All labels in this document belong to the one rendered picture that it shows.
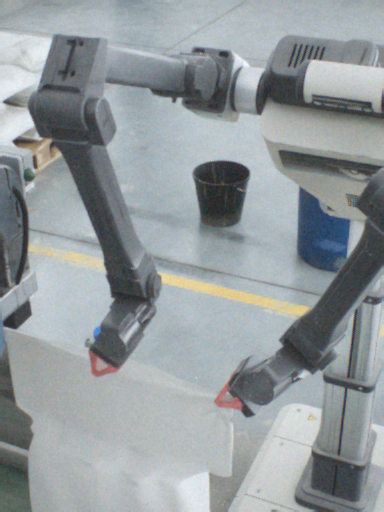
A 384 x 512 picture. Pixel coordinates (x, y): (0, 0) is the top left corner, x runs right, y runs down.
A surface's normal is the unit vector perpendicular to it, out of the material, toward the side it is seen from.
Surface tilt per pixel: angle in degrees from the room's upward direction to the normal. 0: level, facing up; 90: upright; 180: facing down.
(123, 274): 111
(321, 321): 101
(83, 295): 0
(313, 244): 93
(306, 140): 40
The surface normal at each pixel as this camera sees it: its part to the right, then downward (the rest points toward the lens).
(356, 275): -0.72, 0.51
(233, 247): -0.01, -0.86
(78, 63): -0.32, -0.25
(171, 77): 0.87, 0.23
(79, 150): -0.36, 0.75
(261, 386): -0.58, 0.25
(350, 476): -0.41, 0.47
